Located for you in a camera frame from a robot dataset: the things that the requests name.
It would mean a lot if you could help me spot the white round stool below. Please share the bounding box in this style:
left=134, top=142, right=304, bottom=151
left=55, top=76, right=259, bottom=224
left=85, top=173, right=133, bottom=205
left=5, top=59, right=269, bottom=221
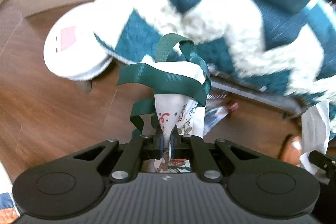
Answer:
left=43, top=2, right=113, bottom=81

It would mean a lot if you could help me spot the teal white zigzag quilt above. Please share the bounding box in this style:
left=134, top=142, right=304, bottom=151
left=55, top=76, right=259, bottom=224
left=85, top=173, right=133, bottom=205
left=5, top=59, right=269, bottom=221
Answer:
left=93, top=0, right=335, bottom=128

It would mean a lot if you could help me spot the white paper trash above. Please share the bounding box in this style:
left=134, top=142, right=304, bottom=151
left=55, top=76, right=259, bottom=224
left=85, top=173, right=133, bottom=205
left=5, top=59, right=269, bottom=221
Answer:
left=299, top=101, right=330, bottom=175

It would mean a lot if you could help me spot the white bag with green straps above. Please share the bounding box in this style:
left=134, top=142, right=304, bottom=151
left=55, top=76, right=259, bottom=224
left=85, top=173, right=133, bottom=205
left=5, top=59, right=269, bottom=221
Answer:
left=117, top=34, right=211, bottom=173

